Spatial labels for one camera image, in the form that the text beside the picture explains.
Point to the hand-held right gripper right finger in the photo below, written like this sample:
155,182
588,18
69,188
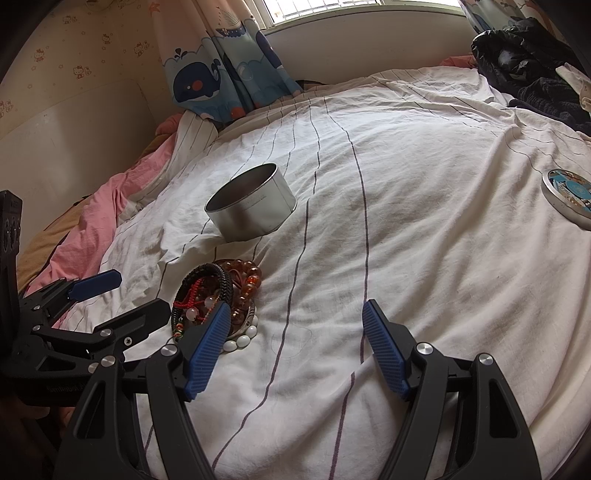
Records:
383,350

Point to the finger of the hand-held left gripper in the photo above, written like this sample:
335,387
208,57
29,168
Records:
99,282
138,318

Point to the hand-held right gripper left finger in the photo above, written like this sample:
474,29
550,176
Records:
210,350

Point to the round silver metal tin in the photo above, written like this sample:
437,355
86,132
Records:
258,207

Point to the silver bangle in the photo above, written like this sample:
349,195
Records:
244,323

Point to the brown cloth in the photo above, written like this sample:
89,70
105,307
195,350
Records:
51,235

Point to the pink blanket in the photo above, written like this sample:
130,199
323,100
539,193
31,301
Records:
92,221

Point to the cream headboard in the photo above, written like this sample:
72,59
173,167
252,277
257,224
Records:
83,138

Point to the white striped duvet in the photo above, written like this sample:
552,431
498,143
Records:
415,184

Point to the round printed tin lid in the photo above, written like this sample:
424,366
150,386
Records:
570,194

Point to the whale print curtain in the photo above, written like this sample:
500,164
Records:
221,69
485,11

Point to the black jacket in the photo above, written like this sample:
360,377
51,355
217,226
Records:
521,60

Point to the white cloth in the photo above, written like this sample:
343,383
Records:
577,81

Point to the window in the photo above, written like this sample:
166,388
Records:
346,7

